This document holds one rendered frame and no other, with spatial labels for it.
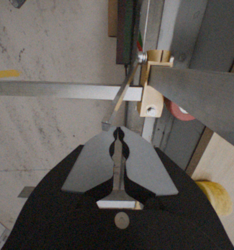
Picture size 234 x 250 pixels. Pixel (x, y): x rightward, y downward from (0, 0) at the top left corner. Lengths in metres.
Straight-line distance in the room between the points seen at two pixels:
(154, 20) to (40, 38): 1.00
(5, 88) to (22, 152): 1.59
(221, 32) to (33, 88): 0.50
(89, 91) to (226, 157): 0.38
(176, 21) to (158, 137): 0.47
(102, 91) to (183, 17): 0.40
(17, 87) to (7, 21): 1.10
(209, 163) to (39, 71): 1.30
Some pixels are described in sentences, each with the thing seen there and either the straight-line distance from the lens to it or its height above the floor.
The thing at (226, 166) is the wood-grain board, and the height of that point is 0.90.
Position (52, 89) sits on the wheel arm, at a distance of 0.30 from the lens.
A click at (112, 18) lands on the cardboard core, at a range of 1.08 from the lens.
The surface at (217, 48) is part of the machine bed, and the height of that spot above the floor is 0.73.
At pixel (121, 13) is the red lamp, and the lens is 0.44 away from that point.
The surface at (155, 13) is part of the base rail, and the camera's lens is 0.45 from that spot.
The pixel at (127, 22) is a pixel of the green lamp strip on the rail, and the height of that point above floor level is 0.70.
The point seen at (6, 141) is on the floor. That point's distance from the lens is 1.92.
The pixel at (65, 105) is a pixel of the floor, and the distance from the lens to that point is 1.29.
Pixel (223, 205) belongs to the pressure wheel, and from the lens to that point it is 0.42.
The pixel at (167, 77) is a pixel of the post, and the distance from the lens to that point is 0.18.
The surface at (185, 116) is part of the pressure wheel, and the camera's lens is 0.27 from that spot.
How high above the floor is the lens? 1.12
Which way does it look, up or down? 62 degrees down
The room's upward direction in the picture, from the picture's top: 180 degrees counter-clockwise
